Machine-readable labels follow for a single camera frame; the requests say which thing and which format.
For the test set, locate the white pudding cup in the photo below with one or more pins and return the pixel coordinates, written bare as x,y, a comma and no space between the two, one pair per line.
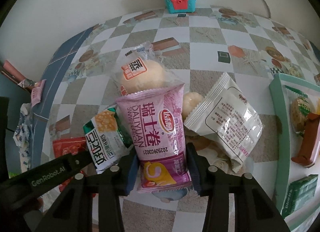
191,102

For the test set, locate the white snack packet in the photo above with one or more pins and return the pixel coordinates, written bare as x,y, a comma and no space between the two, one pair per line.
225,122

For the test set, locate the blue cloth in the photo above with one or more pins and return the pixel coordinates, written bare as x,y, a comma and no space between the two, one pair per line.
65,47

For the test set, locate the clear steamed cake packet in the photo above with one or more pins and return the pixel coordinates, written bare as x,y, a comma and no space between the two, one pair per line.
145,74

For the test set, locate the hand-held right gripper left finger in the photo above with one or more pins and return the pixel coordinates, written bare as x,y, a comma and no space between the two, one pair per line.
131,185

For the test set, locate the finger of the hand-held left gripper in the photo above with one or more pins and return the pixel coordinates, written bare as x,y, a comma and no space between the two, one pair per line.
80,161

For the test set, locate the teal shallow box tray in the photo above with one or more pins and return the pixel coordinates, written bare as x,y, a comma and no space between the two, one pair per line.
282,147

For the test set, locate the clear round cookie packet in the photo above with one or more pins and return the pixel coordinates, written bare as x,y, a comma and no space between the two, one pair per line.
300,114

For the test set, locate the brown red snack packet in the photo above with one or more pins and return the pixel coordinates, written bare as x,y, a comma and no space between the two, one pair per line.
308,142

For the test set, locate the small foil wrapper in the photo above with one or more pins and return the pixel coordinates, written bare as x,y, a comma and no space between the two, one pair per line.
26,83

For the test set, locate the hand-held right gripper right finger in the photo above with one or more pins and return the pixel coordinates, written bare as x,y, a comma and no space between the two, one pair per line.
197,182

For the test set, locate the green biscuit packet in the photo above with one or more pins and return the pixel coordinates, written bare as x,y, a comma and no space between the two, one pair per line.
300,194

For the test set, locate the brown wooden rail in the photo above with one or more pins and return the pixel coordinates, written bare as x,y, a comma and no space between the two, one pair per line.
12,71

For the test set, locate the pink swiss roll packet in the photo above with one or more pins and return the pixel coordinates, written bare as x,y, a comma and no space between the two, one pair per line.
155,134

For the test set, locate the white green cracker packet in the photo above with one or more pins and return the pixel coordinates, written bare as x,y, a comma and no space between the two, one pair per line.
105,134

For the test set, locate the small pink packet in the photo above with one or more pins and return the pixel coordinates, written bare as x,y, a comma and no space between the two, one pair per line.
37,93

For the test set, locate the crumpled patterned wrapper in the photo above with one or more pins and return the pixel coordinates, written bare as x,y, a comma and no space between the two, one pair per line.
23,134

